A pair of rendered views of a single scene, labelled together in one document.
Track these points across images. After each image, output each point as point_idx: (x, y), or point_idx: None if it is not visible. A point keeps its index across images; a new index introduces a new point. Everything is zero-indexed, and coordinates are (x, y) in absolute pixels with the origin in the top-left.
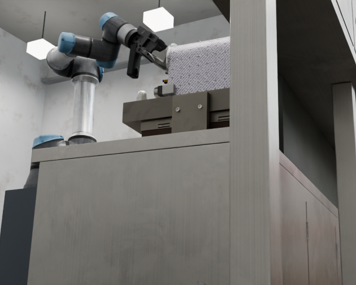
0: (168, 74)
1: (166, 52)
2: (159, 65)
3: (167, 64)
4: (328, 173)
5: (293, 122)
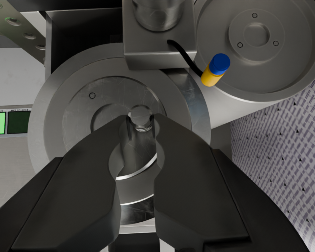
0: (46, 64)
1: (29, 149)
2: (163, 168)
3: (37, 101)
4: None
5: None
